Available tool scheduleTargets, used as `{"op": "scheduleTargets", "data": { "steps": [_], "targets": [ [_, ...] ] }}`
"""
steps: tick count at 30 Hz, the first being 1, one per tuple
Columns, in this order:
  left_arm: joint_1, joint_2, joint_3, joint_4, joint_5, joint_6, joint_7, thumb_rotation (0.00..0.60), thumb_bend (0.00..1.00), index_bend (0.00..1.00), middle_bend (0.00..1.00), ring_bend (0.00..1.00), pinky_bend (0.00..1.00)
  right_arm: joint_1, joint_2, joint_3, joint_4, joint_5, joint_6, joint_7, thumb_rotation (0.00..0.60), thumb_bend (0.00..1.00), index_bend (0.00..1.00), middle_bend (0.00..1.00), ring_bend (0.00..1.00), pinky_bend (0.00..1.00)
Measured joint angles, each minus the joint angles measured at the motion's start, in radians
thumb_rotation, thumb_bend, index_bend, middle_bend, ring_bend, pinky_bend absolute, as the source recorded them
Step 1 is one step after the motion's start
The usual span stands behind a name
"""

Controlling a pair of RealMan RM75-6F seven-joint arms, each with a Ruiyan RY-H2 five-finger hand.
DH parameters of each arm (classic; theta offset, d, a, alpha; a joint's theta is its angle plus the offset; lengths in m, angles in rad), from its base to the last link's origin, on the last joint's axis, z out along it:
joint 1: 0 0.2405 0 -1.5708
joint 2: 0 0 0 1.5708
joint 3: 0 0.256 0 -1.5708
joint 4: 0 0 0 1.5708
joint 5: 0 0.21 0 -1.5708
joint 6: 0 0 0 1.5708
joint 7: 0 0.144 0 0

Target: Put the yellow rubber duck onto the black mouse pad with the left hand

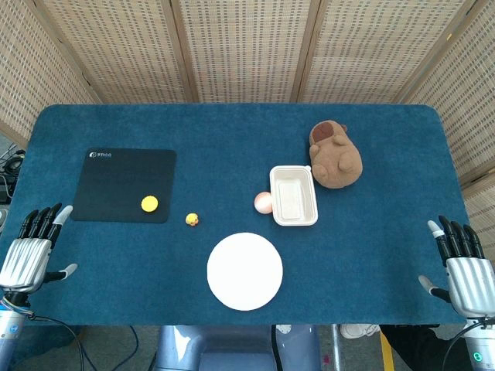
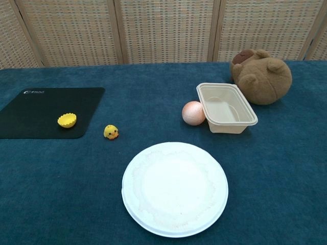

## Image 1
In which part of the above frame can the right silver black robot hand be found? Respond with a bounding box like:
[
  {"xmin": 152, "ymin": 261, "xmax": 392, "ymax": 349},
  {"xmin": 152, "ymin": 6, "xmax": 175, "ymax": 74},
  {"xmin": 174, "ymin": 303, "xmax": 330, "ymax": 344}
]
[{"xmin": 418, "ymin": 215, "xmax": 495, "ymax": 319}]

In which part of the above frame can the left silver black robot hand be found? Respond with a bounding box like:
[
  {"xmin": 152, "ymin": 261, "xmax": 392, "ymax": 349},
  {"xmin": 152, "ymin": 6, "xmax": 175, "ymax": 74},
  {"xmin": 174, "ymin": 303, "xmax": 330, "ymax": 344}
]
[{"xmin": 0, "ymin": 203, "xmax": 78, "ymax": 293}]

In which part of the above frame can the silver blue robot base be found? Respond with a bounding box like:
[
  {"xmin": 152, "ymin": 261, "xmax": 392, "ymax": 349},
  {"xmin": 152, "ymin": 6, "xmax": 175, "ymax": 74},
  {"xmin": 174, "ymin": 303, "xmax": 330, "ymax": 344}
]
[{"xmin": 148, "ymin": 324, "xmax": 322, "ymax": 371}]

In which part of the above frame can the brown capybara plush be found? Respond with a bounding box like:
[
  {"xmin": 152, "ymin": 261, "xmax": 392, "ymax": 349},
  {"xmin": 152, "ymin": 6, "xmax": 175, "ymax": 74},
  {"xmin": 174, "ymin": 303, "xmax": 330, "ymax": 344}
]
[{"xmin": 309, "ymin": 120, "xmax": 364, "ymax": 189}]

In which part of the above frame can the black electronic equipment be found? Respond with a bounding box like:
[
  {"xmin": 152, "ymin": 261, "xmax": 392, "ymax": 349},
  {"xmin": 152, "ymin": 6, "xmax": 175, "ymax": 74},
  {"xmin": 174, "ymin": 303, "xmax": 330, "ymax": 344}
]
[{"xmin": 0, "ymin": 148, "xmax": 27, "ymax": 206}]

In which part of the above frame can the white sneaker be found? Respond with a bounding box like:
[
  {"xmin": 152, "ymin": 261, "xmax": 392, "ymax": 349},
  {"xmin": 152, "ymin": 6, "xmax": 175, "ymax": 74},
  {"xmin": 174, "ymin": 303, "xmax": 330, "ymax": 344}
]
[{"xmin": 340, "ymin": 323, "xmax": 382, "ymax": 340}]

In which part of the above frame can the black mouse pad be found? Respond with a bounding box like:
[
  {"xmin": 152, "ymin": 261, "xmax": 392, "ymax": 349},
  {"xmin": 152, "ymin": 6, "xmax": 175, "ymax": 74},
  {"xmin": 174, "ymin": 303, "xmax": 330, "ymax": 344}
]
[{"xmin": 70, "ymin": 148, "xmax": 178, "ymax": 224}]

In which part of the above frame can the white rectangular food container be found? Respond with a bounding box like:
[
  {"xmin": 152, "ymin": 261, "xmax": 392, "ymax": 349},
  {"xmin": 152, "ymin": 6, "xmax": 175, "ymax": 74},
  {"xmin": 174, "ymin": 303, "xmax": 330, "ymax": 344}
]
[{"xmin": 269, "ymin": 165, "xmax": 319, "ymax": 227}]

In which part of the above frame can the pink egg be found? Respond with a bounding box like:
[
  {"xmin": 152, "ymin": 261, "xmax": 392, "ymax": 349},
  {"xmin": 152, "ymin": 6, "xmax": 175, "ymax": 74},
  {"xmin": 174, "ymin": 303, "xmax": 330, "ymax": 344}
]
[{"xmin": 254, "ymin": 192, "xmax": 274, "ymax": 213}]

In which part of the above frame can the white round plate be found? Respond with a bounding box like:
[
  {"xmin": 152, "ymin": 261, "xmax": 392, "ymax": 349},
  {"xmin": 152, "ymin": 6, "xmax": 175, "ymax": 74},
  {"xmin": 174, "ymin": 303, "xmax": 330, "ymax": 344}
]
[{"xmin": 207, "ymin": 232, "xmax": 284, "ymax": 312}]

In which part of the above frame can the blue table cloth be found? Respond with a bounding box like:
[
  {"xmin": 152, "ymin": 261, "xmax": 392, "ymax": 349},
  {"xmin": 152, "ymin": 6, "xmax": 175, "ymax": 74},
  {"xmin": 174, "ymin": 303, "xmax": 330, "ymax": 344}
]
[{"xmin": 0, "ymin": 103, "xmax": 477, "ymax": 326}]

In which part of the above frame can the woven folding screen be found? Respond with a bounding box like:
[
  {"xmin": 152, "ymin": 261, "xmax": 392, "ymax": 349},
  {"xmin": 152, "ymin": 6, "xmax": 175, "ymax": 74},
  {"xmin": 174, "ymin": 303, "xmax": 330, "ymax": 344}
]
[{"xmin": 0, "ymin": 0, "xmax": 495, "ymax": 237}]

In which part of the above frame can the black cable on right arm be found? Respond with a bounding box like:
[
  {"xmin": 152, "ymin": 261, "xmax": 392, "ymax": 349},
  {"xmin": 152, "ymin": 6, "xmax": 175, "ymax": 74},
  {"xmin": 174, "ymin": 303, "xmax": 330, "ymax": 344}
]
[{"xmin": 440, "ymin": 322, "xmax": 471, "ymax": 371}]

